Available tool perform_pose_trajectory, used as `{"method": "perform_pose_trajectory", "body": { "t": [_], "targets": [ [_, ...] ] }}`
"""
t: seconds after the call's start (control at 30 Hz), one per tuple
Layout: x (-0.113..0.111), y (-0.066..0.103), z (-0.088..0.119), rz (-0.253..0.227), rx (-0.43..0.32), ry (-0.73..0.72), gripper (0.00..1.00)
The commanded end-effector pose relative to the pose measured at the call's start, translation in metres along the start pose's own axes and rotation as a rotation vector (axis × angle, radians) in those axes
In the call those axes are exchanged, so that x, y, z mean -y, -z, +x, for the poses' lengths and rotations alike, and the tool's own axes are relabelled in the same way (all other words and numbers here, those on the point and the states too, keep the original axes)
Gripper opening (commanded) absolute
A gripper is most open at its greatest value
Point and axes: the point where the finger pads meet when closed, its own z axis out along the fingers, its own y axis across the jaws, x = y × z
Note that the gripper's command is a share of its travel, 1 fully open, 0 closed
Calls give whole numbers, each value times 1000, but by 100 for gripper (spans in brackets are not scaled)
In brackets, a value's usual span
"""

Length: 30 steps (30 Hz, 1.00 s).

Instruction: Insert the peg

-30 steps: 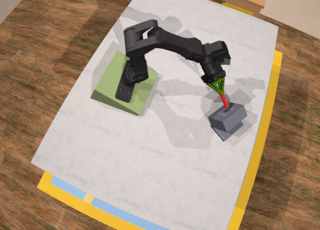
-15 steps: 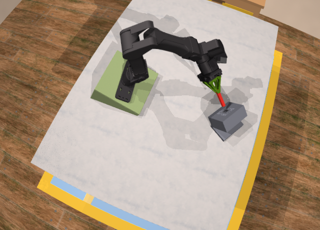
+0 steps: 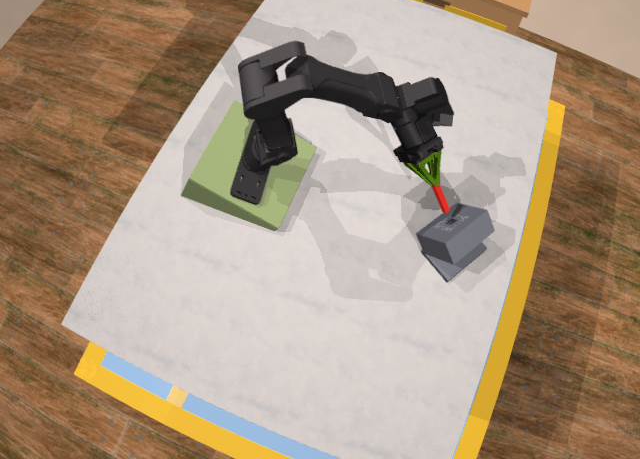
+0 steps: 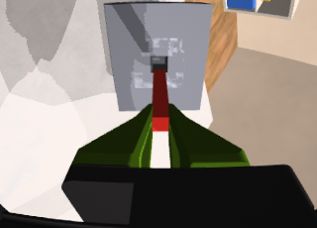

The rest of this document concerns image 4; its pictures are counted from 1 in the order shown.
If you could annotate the dark red peg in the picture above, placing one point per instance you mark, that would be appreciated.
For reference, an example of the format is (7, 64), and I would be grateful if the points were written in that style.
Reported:
(160, 102)

